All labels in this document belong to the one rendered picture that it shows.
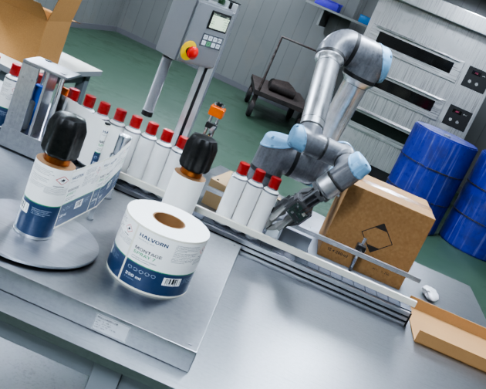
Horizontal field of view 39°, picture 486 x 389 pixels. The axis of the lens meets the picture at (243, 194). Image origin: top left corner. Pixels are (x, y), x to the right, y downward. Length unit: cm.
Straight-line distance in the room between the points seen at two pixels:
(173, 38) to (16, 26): 168
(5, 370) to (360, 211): 123
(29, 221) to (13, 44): 216
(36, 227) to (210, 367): 49
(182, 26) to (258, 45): 849
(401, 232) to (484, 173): 471
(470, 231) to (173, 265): 566
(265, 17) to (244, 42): 49
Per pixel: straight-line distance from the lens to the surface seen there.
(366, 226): 232
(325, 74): 221
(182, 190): 180
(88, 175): 166
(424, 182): 678
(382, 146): 840
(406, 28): 834
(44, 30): 360
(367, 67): 232
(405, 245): 235
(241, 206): 210
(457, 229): 709
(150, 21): 1117
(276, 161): 236
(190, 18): 207
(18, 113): 210
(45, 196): 157
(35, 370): 238
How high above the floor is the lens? 159
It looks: 16 degrees down
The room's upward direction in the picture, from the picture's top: 23 degrees clockwise
